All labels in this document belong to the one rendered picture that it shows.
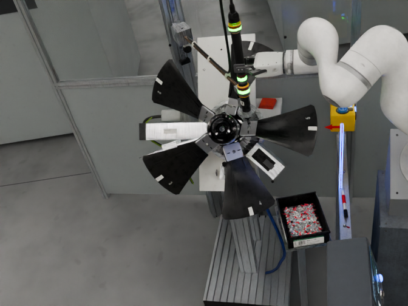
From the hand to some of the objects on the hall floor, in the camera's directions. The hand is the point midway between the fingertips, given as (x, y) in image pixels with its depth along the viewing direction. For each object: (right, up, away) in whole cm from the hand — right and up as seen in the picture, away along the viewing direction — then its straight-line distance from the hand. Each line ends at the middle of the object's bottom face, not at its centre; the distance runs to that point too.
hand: (240, 64), depth 163 cm
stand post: (+14, -103, +105) cm, 148 cm away
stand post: (+18, -88, +121) cm, 151 cm away
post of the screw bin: (+41, -117, +81) cm, 148 cm away
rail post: (+66, -88, +108) cm, 155 cm away
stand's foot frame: (+16, -97, +112) cm, 149 cm away
